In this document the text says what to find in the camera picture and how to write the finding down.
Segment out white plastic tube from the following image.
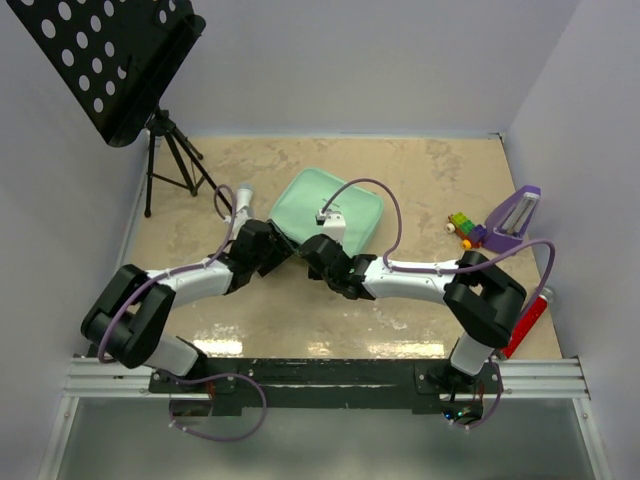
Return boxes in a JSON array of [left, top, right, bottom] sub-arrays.
[[234, 183, 254, 225]]

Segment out purple metronome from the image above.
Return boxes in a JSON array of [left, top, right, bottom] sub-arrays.
[[483, 185, 541, 254]]

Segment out black music stand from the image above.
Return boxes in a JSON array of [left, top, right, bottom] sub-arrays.
[[8, 1, 218, 195]]

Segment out colourful toy car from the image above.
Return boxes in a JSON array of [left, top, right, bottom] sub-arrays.
[[445, 212, 488, 250]]

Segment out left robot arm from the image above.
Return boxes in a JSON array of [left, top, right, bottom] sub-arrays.
[[80, 219, 297, 392]]

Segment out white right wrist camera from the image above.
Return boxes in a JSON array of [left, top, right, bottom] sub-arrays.
[[315, 209, 346, 244]]

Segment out aluminium rail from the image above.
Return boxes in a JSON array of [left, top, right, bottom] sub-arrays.
[[63, 358, 590, 399]]

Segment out red silver flashlight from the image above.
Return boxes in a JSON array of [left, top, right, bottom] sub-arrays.
[[498, 287, 554, 360]]

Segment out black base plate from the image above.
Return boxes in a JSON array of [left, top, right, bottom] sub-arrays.
[[149, 358, 504, 425]]

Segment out mint green medicine case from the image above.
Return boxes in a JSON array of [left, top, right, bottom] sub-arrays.
[[269, 168, 384, 256]]

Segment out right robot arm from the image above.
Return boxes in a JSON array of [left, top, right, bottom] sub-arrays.
[[299, 234, 526, 393]]

